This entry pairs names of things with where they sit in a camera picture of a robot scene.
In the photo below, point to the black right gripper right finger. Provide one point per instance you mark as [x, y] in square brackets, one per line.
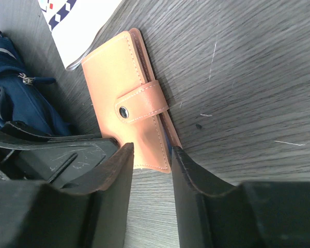
[214, 213]

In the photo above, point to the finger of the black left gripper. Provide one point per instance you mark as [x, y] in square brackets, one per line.
[29, 155]

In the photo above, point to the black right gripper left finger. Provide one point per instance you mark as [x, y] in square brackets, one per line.
[92, 212]

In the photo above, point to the navy blue student backpack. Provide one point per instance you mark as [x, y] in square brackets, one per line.
[20, 100]

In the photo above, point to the brown leather wallet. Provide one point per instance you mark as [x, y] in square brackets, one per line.
[128, 100]

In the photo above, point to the patterned white placemat cloth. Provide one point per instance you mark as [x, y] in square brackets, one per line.
[75, 24]

